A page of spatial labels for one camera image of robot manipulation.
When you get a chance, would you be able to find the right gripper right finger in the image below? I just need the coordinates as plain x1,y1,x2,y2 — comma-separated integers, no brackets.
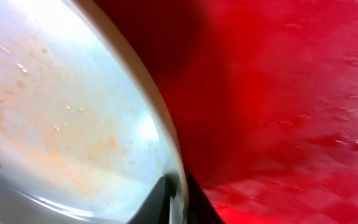
186,174,226,224

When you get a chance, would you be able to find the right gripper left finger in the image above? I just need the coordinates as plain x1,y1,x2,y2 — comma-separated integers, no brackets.
128,175,178,224

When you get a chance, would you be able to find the light blue plate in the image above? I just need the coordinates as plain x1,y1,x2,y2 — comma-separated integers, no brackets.
0,0,188,223

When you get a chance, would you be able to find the red plastic serving tray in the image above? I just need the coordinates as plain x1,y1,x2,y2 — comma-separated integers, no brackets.
93,1,358,223

